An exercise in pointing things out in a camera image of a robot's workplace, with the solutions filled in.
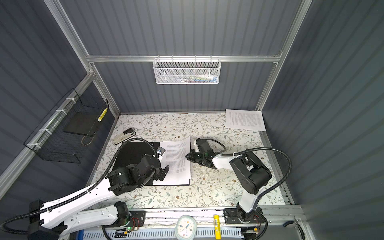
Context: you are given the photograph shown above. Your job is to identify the beige black clip folder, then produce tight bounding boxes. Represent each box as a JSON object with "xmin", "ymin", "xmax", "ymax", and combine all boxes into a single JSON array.
[{"xmin": 111, "ymin": 142, "xmax": 190, "ymax": 187}]

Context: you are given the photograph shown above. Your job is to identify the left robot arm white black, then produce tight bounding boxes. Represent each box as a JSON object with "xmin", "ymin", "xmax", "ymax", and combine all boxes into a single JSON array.
[{"xmin": 27, "ymin": 154, "xmax": 169, "ymax": 240}]

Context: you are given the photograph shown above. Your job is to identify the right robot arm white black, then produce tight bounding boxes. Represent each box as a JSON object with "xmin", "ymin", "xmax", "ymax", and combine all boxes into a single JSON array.
[{"xmin": 186, "ymin": 139, "xmax": 272, "ymax": 223}]

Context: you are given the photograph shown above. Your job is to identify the black grey stapler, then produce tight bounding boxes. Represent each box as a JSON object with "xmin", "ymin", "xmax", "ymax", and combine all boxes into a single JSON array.
[{"xmin": 113, "ymin": 128, "xmax": 136, "ymax": 145}]

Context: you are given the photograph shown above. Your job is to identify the white round clock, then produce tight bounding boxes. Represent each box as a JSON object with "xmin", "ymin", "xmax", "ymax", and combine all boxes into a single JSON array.
[{"xmin": 175, "ymin": 215, "xmax": 197, "ymax": 240}]

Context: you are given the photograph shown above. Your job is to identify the yellow marker in black basket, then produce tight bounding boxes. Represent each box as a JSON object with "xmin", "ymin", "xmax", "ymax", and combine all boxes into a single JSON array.
[{"xmin": 97, "ymin": 107, "xmax": 109, "ymax": 122}]

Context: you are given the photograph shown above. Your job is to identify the yellow glue stick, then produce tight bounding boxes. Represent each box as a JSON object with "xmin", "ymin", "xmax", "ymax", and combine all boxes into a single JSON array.
[{"xmin": 214, "ymin": 215, "xmax": 221, "ymax": 240}]

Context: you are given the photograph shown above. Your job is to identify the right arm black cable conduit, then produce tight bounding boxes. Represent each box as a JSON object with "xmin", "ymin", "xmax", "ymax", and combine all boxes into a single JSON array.
[{"xmin": 203, "ymin": 137, "xmax": 293, "ymax": 208}]

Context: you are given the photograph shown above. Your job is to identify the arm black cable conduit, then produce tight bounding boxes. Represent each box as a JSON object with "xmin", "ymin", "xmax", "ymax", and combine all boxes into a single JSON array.
[
  {"xmin": 203, "ymin": 137, "xmax": 293, "ymax": 208},
  {"xmin": 0, "ymin": 137, "xmax": 158, "ymax": 240}
]

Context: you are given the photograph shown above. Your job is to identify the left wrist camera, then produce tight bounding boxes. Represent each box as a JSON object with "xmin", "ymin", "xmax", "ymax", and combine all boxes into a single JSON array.
[{"xmin": 157, "ymin": 147, "xmax": 166, "ymax": 156}]

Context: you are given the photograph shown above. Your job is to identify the black wire mesh basket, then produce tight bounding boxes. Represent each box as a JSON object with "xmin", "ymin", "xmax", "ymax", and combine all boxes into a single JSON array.
[{"xmin": 24, "ymin": 89, "xmax": 109, "ymax": 164}]

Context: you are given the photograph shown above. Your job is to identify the white wire mesh basket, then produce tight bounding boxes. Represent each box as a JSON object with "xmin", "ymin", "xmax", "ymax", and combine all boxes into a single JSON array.
[{"xmin": 153, "ymin": 58, "xmax": 222, "ymax": 85}]

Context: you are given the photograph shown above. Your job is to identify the black handled pliers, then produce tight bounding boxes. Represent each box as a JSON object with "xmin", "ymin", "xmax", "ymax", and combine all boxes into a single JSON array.
[{"xmin": 283, "ymin": 220, "xmax": 306, "ymax": 240}]

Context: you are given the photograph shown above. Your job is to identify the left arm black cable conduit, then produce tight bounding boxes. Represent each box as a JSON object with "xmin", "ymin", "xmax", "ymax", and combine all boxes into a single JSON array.
[{"xmin": 0, "ymin": 137, "xmax": 158, "ymax": 240}]

